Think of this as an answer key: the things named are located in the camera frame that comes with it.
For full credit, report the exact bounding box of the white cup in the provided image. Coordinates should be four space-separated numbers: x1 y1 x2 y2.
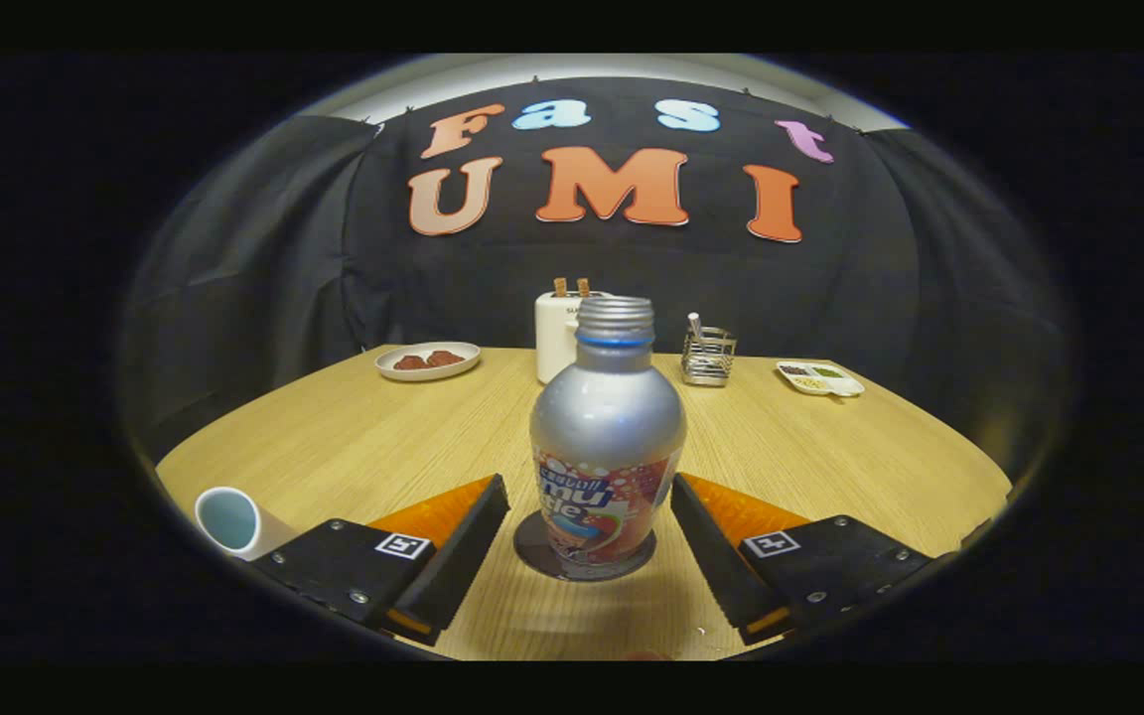
195 486 300 562

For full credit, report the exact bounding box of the metal wire holder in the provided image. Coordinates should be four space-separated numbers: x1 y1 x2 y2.
680 327 738 387

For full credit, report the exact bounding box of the white divided tray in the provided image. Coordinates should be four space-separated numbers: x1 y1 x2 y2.
776 359 866 398

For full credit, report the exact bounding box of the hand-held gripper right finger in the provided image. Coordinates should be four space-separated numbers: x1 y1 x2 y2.
669 473 935 646

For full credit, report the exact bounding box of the white toaster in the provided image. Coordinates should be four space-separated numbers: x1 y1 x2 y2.
534 291 613 385

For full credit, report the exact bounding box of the white round plate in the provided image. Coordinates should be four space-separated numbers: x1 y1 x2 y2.
374 342 483 382

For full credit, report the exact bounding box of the silver juice bottle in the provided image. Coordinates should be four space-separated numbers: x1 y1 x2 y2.
529 296 689 582

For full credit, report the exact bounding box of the wooden table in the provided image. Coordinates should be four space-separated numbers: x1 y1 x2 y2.
155 345 1015 661

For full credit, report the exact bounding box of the brown round coaster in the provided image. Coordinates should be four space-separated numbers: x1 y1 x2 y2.
513 511 657 582

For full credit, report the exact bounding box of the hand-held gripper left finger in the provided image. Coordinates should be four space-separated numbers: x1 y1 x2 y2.
254 473 511 646

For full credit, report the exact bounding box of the black backdrop cloth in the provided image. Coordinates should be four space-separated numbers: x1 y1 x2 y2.
120 77 1070 478

